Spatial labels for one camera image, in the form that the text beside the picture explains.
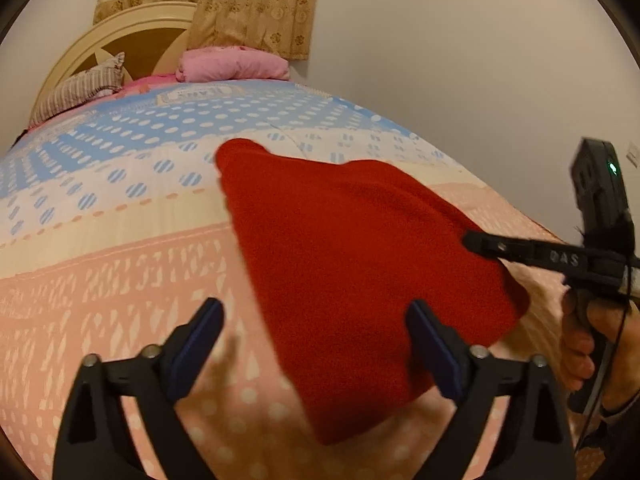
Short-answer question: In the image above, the person's right hand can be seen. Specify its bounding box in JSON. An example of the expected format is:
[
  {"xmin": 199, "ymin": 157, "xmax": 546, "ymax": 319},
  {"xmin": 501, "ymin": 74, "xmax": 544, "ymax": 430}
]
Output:
[{"xmin": 558, "ymin": 288, "xmax": 640, "ymax": 411}]

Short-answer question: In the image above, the white wall switch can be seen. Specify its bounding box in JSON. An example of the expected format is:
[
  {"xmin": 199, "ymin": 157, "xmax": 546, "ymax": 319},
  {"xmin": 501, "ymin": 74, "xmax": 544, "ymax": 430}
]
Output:
[{"xmin": 626, "ymin": 142, "xmax": 640, "ymax": 168}]

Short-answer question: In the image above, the beige window curtain right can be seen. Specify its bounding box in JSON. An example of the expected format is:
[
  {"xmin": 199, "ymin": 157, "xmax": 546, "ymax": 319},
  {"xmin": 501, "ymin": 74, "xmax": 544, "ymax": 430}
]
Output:
[{"xmin": 188, "ymin": 0, "xmax": 317, "ymax": 61}]

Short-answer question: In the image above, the red knitted sweater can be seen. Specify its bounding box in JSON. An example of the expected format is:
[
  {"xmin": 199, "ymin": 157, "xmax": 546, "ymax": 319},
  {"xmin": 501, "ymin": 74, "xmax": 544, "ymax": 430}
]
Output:
[{"xmin": 215, "ymin": 139, "xmax": 529, "ymax": 444}]

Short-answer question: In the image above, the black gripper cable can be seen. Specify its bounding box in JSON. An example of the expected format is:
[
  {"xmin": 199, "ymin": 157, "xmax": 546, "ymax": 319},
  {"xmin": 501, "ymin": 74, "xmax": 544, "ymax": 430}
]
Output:
[{"xmin": 574, "ymin": 303, "xmax": 632, "ymax": 456}]

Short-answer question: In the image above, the pink pillow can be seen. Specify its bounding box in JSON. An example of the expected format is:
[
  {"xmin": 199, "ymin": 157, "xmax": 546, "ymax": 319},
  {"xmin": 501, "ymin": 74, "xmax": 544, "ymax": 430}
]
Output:
[{"xmin": 176, "ymin": 46, "xmax": 290, "ymax": 82}]

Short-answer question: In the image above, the polka dot bed cover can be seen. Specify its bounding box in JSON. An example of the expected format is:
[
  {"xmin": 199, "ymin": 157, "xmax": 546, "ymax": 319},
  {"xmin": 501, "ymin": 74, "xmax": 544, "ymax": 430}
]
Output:
[{"xmin": 0, "ymin": 78, "xmax": 606, "ymax": 480}]

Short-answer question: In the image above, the striped pillow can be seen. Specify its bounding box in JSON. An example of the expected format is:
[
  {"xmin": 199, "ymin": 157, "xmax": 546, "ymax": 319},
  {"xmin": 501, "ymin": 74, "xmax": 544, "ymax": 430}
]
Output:
[{"xmin": 28, "ymin": 52, "xmax": 126, "ymax": 128}]

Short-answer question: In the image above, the dark jacket sleeve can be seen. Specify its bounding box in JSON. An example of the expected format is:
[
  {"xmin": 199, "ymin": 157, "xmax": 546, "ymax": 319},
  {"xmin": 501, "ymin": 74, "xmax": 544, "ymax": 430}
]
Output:
[{"xmin": 582, "ymin": 390, "xmax": 639, "ymax": 479}]

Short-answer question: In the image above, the cream wooden headboard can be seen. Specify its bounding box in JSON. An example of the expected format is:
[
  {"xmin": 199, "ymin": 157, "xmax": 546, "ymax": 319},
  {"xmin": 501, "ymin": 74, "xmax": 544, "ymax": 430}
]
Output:
[{"xmin": 34, "ymin": 1, "xmax": 196, "ymax": 106}]

